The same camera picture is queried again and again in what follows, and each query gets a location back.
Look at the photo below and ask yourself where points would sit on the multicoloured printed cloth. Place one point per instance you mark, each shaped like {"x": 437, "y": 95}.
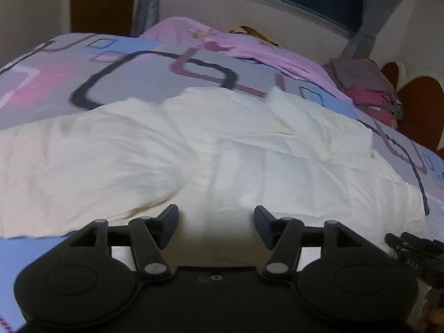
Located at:
{"x": 399, "y": 114}

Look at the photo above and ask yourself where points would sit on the person's right hand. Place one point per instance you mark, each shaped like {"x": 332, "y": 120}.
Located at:
{"x": 435, "y": 314}

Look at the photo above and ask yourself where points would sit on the large white garment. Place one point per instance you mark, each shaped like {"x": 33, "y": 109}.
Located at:
{"x": 215, "y": 152}

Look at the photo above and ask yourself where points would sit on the stack of pink folded clothes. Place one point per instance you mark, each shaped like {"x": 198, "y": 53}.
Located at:
{"x": 373, "y": 104}

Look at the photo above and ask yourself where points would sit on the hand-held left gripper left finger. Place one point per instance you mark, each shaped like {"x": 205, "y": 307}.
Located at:
{"x": 169, "y": 216}

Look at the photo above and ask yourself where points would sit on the grey curtain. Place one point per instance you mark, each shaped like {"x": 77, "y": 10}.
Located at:
{"x": 378, "y": 17}
{"x": 147, "y": 3}

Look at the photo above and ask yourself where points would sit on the grey folded cloth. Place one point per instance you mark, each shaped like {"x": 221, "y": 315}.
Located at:
{"x": 360, "y": 74}

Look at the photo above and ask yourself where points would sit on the patterned grey blue bed cover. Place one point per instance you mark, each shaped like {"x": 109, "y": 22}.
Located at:
{"x": 145, "y": 73}

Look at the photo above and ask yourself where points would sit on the brown wooden wardrobe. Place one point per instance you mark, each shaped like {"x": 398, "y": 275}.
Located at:
{"x": 104, "y": 3}

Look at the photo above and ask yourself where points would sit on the brown scalloped headboard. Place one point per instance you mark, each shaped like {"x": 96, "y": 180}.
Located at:
{"x": 423, "y": 104}

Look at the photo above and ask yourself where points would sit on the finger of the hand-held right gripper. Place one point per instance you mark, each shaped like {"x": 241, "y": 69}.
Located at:
{"x": 393, "y": 241}

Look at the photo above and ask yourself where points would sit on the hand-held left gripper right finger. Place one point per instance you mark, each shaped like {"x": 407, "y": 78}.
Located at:
{"x": 261, "y": 216}

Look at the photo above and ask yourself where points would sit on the yellow printed pillow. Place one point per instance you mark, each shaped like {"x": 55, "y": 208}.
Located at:
{"x": 256, "y": 34}

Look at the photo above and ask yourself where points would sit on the pink floral sheet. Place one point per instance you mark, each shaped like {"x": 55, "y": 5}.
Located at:
{"x": 263, "y": 53}

